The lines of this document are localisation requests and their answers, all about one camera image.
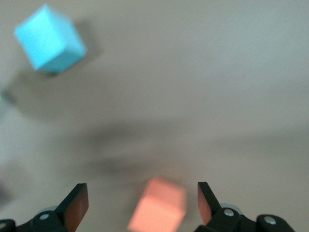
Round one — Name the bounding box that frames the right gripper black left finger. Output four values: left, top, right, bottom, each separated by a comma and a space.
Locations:
0, 183, 89, 232

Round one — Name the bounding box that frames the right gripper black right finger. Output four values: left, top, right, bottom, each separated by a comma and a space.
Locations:
194, 181, 296, 232

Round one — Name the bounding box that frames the orange foam cube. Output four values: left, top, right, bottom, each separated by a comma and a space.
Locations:
126, 175, 188, 232

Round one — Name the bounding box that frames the brown table mat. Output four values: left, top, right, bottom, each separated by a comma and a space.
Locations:
0, 0, 309, 232

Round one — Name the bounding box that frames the cyan foam cube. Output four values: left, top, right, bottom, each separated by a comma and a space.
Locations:
14, 2, 88, 73

